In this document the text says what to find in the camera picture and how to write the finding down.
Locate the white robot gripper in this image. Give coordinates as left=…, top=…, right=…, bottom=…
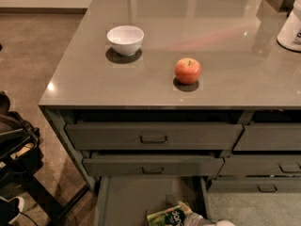
left=183, top=213, right=235, bottom=226

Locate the green rice chip bag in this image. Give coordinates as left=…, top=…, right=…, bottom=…
left=147, top=202, right=193, bottom=226

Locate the bottom right grey drawer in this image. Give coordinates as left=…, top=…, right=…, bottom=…
left=209, top=178, right=301, bottom=193

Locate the grey drawer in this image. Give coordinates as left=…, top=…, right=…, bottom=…
left=209, top=178, right=301, bottom=193
left=235, top=123, right=301, bottom=151
left=219, top=155, right=301, bottom=176
left=65, top=122, right=243, bottom=150
left=83, top=153, right=224, bottom=176

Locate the middle right grey drawer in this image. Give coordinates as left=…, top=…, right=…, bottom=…
left=219, top=155, right=301, bottom=176

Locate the bottom left open drawer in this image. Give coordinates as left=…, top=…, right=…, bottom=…
left=93, top=175, right=211, bottom=226

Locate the top right grey drawer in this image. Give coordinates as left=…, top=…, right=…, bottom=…
left=235, top=123, right=301, bottom=151

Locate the middle left grey drawer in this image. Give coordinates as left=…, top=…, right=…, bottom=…
left=83, top=153, right=224, bottom=176

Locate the top left grey drawer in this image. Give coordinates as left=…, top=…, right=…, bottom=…
left=65, top=122, right=243, bottom=150

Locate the grey kitchen counter cabinet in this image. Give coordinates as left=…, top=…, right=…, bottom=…
left=40, top=0, right=301, bottom=188

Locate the red apple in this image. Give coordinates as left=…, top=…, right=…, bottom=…
left=174, top=57, right=201, bottom=85

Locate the black and white shoe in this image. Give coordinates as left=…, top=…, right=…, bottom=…
left=0, top=197, right=24, bottom=226

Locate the black equipment cart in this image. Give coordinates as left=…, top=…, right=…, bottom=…
left=0, top=91, right=88, bottom=226

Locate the white ceramic bowl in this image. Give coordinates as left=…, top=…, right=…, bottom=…
left=106, top=25, right=144, bottom=57

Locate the white plastic jug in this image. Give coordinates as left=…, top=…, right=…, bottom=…
left=277, top=0, right=301, bottom=52

